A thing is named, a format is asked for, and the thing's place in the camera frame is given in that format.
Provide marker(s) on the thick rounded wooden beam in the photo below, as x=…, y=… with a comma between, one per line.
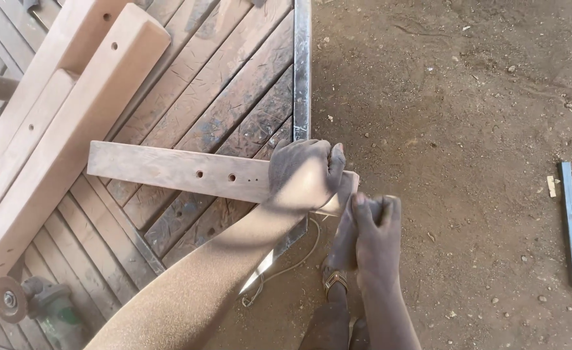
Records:
x=81, y=131

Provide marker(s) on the green angle grinder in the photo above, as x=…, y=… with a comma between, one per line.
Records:
x=47, y=306

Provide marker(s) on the person's left hand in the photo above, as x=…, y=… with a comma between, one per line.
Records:
x=303, y=175

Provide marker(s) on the person's right fingers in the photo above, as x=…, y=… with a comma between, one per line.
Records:
x=377, y=209

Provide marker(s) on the person's right hand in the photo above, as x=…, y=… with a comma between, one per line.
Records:
x=376, y=243

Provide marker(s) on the person's leg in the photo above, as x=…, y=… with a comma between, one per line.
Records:
x=327, y=325

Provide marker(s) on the person's foot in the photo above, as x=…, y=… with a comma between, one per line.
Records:
x=343, y=243

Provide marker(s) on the wooden plank with holes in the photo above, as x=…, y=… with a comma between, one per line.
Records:
x=169, y=167

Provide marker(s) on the short wooden beam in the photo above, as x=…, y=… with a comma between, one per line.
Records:
x=28, y=141

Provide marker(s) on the slatted workbench with metal frame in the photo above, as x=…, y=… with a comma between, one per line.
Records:
x=227, y=97

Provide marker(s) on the long wooden beam with holes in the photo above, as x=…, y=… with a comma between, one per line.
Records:
x=79, y=34

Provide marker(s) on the small wood offcut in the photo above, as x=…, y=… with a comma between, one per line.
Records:
x=551, y=186

